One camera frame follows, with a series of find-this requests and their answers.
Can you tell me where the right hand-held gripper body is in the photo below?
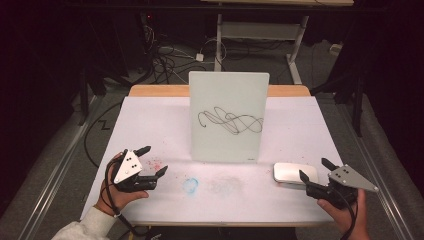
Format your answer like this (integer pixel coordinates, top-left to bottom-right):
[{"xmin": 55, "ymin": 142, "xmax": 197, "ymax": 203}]
[{"xmin": 305, "ymin": 163, "xmax": 380, "ymax": 211}]

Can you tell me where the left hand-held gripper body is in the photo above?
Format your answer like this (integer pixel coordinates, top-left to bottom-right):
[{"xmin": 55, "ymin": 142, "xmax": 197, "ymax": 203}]
[{"xmin": 111, "ymin": 148, "xmax": 158, "ymax": 193}]

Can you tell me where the white whiteboard eraser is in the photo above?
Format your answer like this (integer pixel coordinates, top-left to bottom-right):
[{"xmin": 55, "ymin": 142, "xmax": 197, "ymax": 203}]
[{"xmin": 272, "ymin": 161, "xmax": 320, "ymax": 186}]

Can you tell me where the person's left hand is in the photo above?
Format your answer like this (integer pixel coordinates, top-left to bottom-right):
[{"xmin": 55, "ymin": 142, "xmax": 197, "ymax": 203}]
[{"xmin": 96, "ymin": 151, "xmax": 150, "ymax": 215}]

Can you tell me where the person's right hand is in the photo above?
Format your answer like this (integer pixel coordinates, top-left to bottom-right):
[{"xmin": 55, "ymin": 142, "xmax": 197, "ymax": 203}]
[{"xmin": 316, "ymin": 188, "xmax": 372, "ymax": 240}]

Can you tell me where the white paper table sheet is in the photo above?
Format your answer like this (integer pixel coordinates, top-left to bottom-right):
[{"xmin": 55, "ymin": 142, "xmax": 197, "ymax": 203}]
[{"xmin": 80, "ymin": 96, "xmax": 345, "ymax": 225}]

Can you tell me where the black metal stand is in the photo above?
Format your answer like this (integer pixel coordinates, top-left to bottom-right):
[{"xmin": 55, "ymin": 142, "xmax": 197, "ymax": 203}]
[
  {"xmin": 311, "ymin": 64, "xmax": 365, "ymax": 138},
  {"xmin": 77, "ymin": 64, "xmax": 109, "ymax": 127}
]

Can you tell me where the scribbled glass whiteboard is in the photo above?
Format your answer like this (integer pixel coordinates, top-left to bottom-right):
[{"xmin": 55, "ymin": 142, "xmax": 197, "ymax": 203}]
[{"xmin": 188, "ymin": 70, "xmax": 271, "ymax": 165}]

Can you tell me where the aluminium floor rail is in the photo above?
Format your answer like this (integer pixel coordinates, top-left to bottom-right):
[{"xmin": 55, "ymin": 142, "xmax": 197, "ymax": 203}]
[
  {"xmin": 335, "ymin": 99, "xmax": 415, "ymax": 240},
  {"xmin": 17, "ymin": 95, "xmax": 102, "ymax": 240}
]

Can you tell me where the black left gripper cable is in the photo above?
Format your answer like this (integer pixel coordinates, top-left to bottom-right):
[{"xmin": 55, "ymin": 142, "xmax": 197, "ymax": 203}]
[{"xmin": 104, "ymin": 159, "xmax": 150, "ymax": 238}]

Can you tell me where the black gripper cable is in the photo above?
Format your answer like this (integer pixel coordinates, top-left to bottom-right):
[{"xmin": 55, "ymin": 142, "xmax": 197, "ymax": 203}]
[
  {"xmin": 339, "ymin": 195, "xmax": 360, "ymax": 240},
  {"xmin": 104, "ymin": 159, "xmax": 150, "ymax": 238}
]

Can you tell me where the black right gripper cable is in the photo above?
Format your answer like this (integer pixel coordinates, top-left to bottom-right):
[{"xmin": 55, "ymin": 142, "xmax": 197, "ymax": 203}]
[{"xmin": 339, "ymin": 195, "xmax": 360, "ymax": 240}]

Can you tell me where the black floor cable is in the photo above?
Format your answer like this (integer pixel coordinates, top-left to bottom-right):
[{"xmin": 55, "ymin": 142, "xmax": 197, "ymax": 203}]
[{"xmin": 83, "ymin": 100, "xmax": 123, "ymax": 169}]

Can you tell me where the tangle of floor cables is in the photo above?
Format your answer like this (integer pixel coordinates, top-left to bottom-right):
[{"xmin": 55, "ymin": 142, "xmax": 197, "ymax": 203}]
[{"xmin": 141, "ymin": 12, "xmax": 222, "ymax": 85}]

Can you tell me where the white metal desk frame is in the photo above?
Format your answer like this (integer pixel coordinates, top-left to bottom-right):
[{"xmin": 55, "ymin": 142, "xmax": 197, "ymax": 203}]
[{"xmin": 213, "ymin": 13, "xmax": 310, "ymax": 85}]

